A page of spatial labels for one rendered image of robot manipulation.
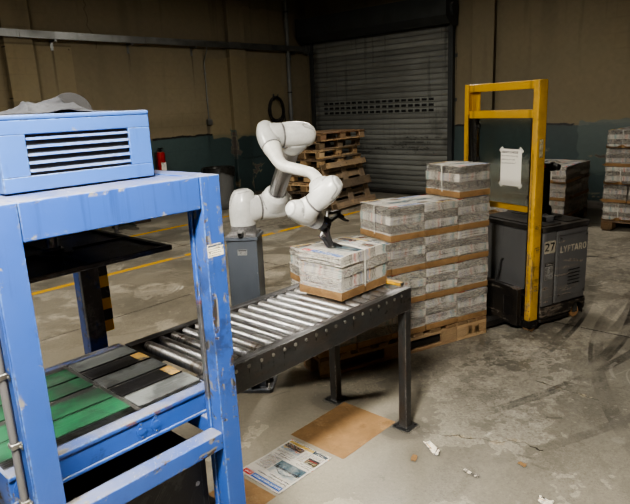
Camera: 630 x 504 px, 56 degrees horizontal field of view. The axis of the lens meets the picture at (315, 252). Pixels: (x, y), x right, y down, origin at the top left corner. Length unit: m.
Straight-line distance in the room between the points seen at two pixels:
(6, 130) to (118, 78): 8.71
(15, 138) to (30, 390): 0.64
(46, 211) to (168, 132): 9.30
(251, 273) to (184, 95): 7.72
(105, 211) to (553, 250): 3.75
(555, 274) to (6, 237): 4.10
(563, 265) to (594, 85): 5.57
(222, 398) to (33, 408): 0.62
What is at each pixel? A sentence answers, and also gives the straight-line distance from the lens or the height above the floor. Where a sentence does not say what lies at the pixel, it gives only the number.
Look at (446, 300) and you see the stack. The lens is 4.38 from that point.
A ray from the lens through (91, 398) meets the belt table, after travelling 2.22.
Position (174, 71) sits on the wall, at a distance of 10.99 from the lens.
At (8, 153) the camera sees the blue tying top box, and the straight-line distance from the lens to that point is 1.73.
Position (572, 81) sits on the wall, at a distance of 10.27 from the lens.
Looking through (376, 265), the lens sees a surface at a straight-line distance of 3.07.
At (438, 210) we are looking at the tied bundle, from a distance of 4.17.
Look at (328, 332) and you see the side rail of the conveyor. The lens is 2.64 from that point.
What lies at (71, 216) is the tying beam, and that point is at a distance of 1.61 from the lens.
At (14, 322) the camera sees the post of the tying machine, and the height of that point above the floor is 1.27.
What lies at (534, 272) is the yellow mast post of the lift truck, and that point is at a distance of 4.66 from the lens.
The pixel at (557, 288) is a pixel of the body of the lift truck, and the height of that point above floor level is 0.28.
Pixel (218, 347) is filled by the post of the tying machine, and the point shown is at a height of 1.00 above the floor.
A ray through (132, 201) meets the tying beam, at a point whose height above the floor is 1.51.
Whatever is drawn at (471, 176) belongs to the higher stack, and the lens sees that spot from 4.33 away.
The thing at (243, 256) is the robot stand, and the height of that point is 0.88.
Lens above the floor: 1.74
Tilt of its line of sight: 14 degrees down
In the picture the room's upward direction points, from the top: 3 degrees counter-clockwise
